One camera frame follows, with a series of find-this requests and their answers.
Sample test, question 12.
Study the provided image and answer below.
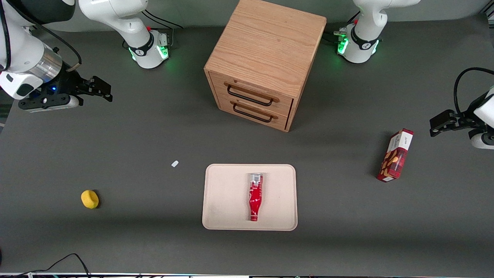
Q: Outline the red snack box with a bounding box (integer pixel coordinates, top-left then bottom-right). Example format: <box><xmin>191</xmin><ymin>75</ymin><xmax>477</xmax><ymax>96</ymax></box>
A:
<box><xmin>377</xmin><ymin>128</ymin><xmax>414</xmax><ymax>183</ymax></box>

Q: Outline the red coke bottle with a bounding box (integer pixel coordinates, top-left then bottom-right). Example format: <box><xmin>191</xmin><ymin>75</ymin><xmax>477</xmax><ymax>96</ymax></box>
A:
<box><xmin>247</xmin><ymin>173</ymin><xmax>264</xmax><ymax>222</ymax></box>

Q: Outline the wooden drawer front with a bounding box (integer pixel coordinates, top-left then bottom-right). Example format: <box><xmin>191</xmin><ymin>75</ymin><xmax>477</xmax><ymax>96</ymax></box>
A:
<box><xmin>210</xmin><ymin>72</ymin><xmax>294</xmax><ymax>116</ymax></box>
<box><xmin>217</xmin><ymin>94</ymin><xmax>291</xmax><ymax>131</ymax></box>

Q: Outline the black right arm base cable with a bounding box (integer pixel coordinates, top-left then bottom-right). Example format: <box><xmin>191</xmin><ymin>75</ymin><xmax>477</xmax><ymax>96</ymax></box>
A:
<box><xmin>144</xmin><ymin>9</ymin><xmax>184</xmax><ymax>30</ymax></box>

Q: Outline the black table-edge cable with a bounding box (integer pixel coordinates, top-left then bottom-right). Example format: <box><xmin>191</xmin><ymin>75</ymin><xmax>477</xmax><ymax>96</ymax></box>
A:
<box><xmin>0</xmin><ymin>253</ymin><xmax>92</xmax><ymax>278</ymax></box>

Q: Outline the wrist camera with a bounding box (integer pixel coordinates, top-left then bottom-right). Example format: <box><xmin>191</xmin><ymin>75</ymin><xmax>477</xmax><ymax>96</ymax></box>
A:
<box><xmin>469</xmin><ymin>129</ymin><xmax>494</xmax><ymax>150</ymax></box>
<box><xmin>18</xmin><ymin>95</ymin><xmax>84</xmax><ymax>114</ymax></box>

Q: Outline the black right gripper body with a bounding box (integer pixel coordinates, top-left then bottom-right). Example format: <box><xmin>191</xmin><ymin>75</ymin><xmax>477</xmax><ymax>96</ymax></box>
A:
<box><xmin>41</xmin><ymin>71</ymin><xmax>84</xmax><ymax>99</ymax></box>

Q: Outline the black arm base cable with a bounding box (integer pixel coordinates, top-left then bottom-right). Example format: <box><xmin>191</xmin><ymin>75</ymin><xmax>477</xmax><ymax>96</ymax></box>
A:
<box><xmin>144</xmin><ymin>9</ymin><xmax>184</xmax><ymax>30</ymax></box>
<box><xmin>323</xmin><ymin>30</ymin><xmax>343</xmax><ymax>44</ymax></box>

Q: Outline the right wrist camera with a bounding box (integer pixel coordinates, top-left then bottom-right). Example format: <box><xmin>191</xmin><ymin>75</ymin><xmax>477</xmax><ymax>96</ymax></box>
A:
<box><xmin>18</xmin><ymin>95</ymin><xmax>84</xmax><ymax>114</ymax></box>

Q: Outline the black looped gripper cable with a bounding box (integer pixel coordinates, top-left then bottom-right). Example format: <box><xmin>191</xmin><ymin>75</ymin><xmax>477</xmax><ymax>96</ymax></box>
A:
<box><xmin>453</xmin><ymin>67</ymin><xmax>494</xmax><ymax>115</ymax></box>

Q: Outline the wooden drawer cabinet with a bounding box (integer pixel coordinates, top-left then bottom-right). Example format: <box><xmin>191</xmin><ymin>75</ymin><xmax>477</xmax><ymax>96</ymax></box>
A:
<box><xmin>204</xmin><ymin>0</ymin><xmax>327</xmax><ymax>132</ymax></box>

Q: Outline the beige plastic tray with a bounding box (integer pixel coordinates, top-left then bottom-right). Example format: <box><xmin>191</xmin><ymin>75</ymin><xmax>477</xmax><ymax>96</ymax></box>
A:
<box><xmin>202</xmin><ymin>164</ymin><xmax>298</xmax><ymax>231</ymax></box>

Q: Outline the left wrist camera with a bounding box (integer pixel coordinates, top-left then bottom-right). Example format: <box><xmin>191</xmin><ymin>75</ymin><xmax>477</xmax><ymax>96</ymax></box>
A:
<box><xmin>469</xmin><ymin>129</ymin><xmax>494</xmax><ymax>150</ymax></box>

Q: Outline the yellow lemon-shaped sponge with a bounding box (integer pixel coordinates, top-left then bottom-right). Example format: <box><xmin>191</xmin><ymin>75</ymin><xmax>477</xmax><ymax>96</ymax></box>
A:
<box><xmin>81</xmin><ymin>190</ymin><xmax>100</xmax><ymax>209</ymax></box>

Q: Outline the black metal drawer handle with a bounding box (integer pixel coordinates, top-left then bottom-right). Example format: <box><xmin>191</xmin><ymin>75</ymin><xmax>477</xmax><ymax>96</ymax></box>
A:
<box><xmin>232</xmin><ymin>101</ymin><xmax>279</xmax><ymax>124</ymax></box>
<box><xmin>226</xmin><ymin>83</ymin><xmax>280</xmax><ymax>107</ymax></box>

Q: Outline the black left arm base cable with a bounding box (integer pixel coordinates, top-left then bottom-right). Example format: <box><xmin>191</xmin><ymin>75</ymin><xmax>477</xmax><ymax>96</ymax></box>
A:
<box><xmin>323</xmin><ymin>30</ymin><xmax>343</xmax><ymax>44</ymax></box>

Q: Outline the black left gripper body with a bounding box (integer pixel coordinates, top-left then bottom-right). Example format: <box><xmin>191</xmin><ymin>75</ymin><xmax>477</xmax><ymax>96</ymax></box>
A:
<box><xmin>457</xmin><ymin>102</ymin><xmax>484</xmax><ymax>130</ymax></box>

